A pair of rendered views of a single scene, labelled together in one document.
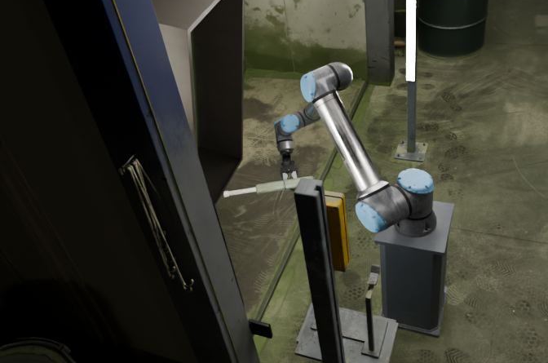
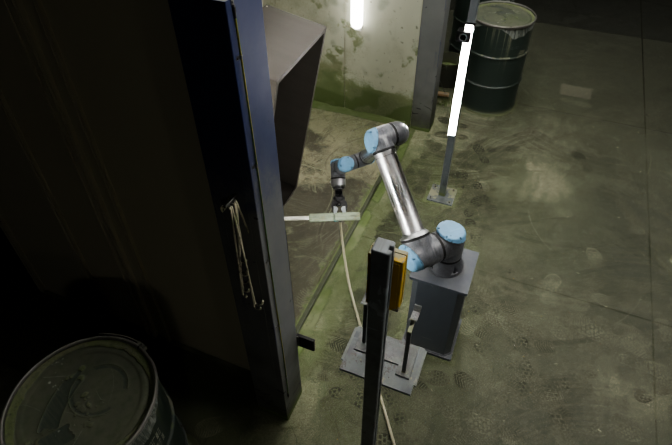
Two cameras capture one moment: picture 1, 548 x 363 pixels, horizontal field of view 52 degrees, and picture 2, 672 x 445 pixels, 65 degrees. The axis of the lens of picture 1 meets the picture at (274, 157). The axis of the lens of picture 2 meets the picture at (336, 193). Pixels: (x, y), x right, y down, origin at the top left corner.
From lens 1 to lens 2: 0.31 m
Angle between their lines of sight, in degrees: 5
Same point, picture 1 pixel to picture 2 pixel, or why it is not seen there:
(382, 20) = (430, 74)
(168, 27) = not seen: hidden behind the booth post
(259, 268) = (301, 285)
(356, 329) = (392, 354)
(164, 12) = not seen: hidden behind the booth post
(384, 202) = (424, 247)
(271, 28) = (330, 65)
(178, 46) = not seen: hidden behind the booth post
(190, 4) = (279, 56)
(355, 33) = (405, 81)
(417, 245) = (445, 285)
